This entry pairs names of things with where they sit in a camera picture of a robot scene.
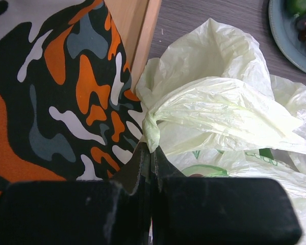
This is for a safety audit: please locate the wooden clothes rack frame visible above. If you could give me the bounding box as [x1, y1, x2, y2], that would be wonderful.
[105, 0, 162, 91]

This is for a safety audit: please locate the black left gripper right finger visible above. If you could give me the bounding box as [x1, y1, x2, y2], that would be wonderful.
[150, 149, 302, 244]

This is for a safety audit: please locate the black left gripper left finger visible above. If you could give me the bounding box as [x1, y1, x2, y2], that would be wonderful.
[0, 143, 150, 244]

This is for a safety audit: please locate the dark green avocado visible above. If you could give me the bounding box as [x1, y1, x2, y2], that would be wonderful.
[286, 0, 306, 16]

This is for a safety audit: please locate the light green plastic bag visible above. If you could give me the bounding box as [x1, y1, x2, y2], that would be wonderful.
[136, 19, 306, 244]

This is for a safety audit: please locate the light blue plate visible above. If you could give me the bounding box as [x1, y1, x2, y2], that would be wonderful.
[268, 0, 306, 73]

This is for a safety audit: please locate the orange camouflage cloth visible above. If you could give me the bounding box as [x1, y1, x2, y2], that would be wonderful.
[0, 1, 144, 194]

